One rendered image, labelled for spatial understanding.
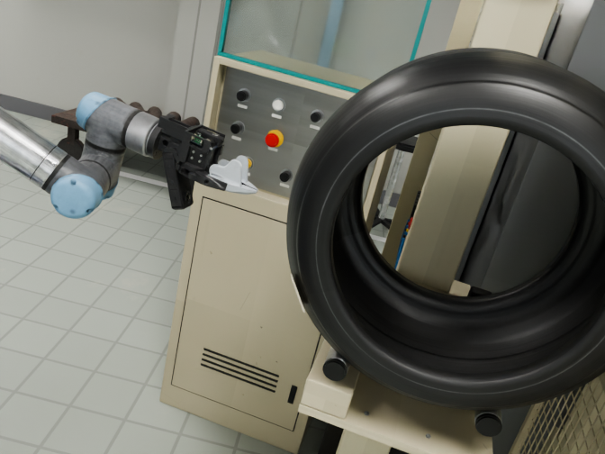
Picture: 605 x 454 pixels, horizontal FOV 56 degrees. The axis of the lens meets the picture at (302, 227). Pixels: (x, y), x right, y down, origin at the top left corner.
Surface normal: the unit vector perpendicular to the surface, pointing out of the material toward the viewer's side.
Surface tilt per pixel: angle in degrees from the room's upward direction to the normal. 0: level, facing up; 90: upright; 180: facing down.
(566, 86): 43
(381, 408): 0
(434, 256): 90
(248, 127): 90
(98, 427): 0
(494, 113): 79
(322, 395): 90
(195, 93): 90
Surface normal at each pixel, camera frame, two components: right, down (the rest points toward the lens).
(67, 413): 0.22, -0.90
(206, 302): -0.26, 0.33
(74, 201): 0.07, 0.41
